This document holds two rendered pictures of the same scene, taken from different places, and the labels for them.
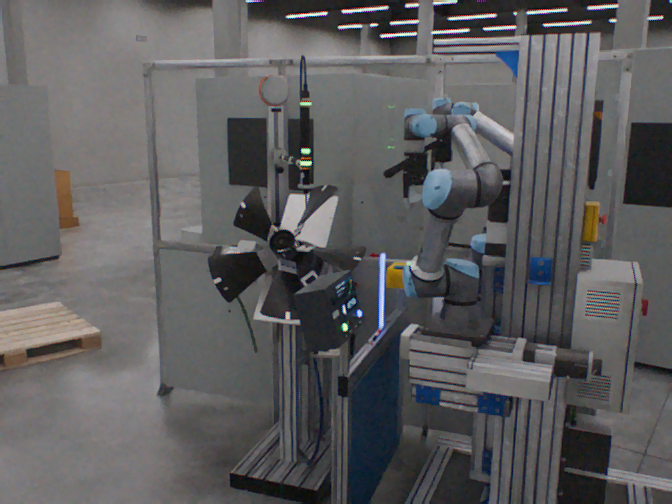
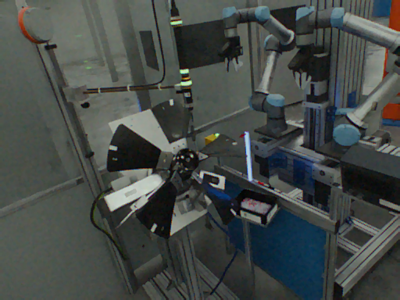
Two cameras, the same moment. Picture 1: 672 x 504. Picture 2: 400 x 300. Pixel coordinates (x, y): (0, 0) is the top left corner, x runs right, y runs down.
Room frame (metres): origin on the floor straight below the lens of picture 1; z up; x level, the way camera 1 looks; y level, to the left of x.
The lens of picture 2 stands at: (1.96, 1.15, 1.82)
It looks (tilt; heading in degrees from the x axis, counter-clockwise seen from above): 26 degrees down; 307
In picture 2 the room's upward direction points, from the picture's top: 9 degrees counter-clockwise
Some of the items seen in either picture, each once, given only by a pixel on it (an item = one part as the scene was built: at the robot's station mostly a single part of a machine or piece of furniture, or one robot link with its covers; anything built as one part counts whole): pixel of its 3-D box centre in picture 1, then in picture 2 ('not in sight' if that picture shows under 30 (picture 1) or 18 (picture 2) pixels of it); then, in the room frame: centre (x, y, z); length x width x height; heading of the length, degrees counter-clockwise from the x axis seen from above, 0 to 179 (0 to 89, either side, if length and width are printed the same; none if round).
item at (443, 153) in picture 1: (441, 148); (233, 47); (2.82, -0.43, 1.62); 0.09 x 0.08 x 0.12; 71
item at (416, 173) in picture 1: (415, 169); (305, 57); (2.35, -0.26, 1.57); 0.09 x 0.08 x 0.12; 73
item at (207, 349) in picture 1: (355, 342); (158, 205); (3.44, -0.08, 0.50); 2.59 x 0.03 x 0.91; 71
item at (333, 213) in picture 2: (345, 348); (334, 201); (2.14, -0.01, 0.96); 0.03 x 0.03 x 0.20; 71
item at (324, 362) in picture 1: (324, 364); (158, 230); (3.31, 0.09, 0.42); 0.04 x 0.04 x 0.83; 71
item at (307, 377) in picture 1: (306, 350); (166, 230); (3.12, 0.18, 0.58); 0.09 x 0.05 x 1.15; 71
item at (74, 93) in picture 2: (278, 156); (75, 93); (3.36, 0.33, 1.55); 0.10 x 0.07 x 0.09; 16
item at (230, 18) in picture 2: (441, 111); (230, 18); (2.82, -0.42, 1.78); 0.09 x 0.08 x 0.11; 74
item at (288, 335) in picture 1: (289, 389); (188, 262); (2.90, 0.25, 0.46); 0.09 x 0.05 x 0.91; 71
